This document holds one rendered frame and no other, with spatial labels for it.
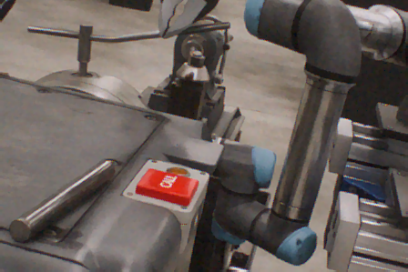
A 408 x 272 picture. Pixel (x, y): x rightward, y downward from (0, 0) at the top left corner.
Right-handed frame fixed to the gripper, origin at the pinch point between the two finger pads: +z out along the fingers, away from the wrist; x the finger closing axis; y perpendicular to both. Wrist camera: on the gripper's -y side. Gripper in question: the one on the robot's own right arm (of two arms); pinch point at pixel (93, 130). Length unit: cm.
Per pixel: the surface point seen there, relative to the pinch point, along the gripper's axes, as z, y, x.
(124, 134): -17, -50, 18
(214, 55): -9, 92, 0
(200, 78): -13.4, 38.4, 5.2
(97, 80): -4.9, -21.5, 15.9
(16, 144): -7, -63, 18
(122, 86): -8.6, -18.9, 15.1
